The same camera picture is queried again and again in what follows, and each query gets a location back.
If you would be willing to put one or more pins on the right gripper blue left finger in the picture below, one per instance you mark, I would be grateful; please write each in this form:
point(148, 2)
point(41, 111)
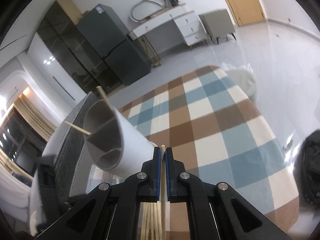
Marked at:
point(110, 211)

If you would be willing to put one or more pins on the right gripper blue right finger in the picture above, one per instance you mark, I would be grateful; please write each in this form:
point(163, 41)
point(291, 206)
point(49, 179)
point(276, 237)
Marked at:
point(215, 211)

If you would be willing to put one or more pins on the white utensil holder cup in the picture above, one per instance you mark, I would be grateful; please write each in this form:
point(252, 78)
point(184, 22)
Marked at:
point(114, 144)

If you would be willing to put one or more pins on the checkered plaid rug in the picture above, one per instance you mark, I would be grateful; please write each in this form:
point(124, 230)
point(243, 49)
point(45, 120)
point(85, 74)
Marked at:
point(218, 133)

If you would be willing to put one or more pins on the black bag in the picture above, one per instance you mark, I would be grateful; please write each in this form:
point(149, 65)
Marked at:
point(309, 171)

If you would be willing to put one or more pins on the beige curtain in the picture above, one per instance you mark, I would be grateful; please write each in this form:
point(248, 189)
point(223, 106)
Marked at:
point(34, 117)

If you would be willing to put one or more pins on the white wardrobe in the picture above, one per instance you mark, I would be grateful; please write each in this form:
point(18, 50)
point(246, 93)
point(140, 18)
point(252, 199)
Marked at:
point(53, 72)

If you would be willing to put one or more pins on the black glass cabinet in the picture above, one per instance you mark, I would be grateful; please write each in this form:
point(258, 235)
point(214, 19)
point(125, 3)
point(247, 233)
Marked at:
point(72, 50)

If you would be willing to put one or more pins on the dark grey refrigerator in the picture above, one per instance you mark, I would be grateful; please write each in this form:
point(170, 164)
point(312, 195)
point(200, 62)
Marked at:
point(109, 36)

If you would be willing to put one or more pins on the white dressing table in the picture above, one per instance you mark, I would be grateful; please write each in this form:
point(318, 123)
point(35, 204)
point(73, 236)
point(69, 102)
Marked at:
point(174, 26)

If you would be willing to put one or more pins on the grey nightstand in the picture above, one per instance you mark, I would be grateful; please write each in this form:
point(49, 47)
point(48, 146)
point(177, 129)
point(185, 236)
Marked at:
point(217, 24)

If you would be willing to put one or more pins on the oval vanity mirror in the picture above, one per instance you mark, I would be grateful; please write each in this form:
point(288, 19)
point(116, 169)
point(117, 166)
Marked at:
point(146, 9)

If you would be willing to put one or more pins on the wooden door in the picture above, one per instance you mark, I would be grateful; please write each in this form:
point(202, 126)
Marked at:
point(246, 12)

